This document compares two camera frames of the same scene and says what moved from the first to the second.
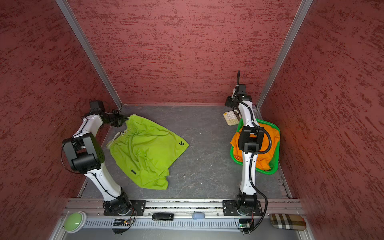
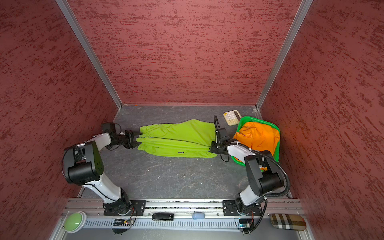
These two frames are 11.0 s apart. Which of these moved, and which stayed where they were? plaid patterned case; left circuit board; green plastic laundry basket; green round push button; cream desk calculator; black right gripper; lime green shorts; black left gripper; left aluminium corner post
Moved: lime green shorts; black right gripper; black left gripper
Stayed: green round push button; plaid patterned case; cream desk calculator; left aluminium corner post; left circuit board; green plastic laundry basket
